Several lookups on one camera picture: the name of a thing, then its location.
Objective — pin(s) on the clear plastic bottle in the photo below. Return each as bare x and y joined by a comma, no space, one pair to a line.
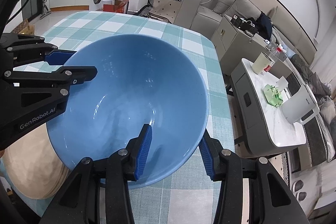
273,56

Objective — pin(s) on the cream tumbler cup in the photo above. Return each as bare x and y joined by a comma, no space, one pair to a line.
261,63

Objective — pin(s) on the green tissue pack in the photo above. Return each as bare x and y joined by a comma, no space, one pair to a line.
272,95

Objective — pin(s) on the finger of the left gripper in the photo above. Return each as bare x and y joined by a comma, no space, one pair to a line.
58,83
58,57

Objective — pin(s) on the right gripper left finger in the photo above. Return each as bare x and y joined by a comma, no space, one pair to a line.
78,200

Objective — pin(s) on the grey sofa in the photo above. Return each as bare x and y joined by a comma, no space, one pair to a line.
277,26

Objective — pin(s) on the cardboard box on floor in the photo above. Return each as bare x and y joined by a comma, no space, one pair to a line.
24,28

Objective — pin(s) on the light blue bowl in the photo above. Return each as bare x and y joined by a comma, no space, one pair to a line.
140,80

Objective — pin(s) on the grey drawer cabinet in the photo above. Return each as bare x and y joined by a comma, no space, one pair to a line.
232,45

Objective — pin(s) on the white electric kettle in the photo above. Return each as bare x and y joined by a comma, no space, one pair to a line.
302,107

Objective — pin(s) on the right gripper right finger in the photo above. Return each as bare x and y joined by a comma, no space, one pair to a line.
270,199

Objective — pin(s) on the red open cardboard box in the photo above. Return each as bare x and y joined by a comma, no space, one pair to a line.
116,6

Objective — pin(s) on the beige plate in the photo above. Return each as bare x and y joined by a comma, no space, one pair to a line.
33,166

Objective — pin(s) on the grey slippers pair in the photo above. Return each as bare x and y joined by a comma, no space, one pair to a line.
297,190

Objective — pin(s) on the black box on cabinet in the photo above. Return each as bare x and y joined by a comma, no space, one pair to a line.
244,24

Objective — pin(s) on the white marble coffee table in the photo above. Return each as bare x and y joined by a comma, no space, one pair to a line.
267,132

